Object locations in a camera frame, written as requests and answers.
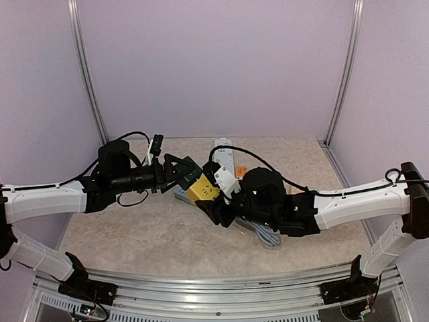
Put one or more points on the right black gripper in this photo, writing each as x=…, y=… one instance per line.
x=215, y=210

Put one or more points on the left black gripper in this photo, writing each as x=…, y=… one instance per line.
x=161, y=182

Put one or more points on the dark green cube socket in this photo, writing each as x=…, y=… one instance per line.
x=188, y=172

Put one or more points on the yellow cube socket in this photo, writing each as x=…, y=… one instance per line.
x=202, y=190

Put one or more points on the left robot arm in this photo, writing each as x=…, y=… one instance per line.
x=117, y=170

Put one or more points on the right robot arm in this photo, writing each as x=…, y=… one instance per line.
x=265, y=196

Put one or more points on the orange power adapter socket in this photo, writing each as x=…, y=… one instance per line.
x=240, y=171

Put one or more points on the light blue power strip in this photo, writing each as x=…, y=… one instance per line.
x=181, y=195

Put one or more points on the long white power strip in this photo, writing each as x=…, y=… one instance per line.
x=224, y=156

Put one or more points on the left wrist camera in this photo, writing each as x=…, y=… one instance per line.
x=154, y=148

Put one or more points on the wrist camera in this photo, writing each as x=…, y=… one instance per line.
x=220, y=177
x=154, y=148

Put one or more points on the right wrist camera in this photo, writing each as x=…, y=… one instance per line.
x=220, y=177

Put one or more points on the aluminium front rail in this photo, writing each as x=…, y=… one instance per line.
x=279, y=297

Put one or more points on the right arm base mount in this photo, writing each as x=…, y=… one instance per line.
x=345, y=290

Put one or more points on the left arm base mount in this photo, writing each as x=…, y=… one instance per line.
x=90, y=290

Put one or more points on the left aluminium frame post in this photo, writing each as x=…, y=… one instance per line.
x=77, y=34

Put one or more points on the aluminium frame post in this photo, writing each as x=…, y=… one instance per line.
x=347, y=71
x=77, y=34

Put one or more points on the right aluminium frame post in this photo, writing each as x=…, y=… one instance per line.
x=347, y=71

